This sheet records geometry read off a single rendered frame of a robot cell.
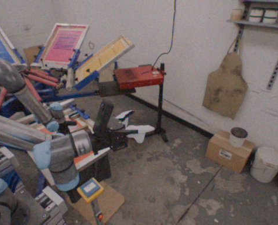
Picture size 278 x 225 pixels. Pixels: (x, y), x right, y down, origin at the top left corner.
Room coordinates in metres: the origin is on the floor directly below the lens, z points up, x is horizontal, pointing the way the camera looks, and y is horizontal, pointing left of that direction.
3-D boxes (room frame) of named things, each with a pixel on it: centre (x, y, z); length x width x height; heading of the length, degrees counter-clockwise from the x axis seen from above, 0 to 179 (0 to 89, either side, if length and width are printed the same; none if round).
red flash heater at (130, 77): (2.34, 0.08, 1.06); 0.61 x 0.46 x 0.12; 106
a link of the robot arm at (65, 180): (0.41, 0.27, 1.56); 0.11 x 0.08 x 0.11; 29
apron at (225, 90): (2.25, -1.06, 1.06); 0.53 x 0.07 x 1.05; 46
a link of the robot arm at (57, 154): (0.39, 0.26, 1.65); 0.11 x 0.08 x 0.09; 119
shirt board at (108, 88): (2.14, 0.80, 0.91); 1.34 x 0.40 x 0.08; 106
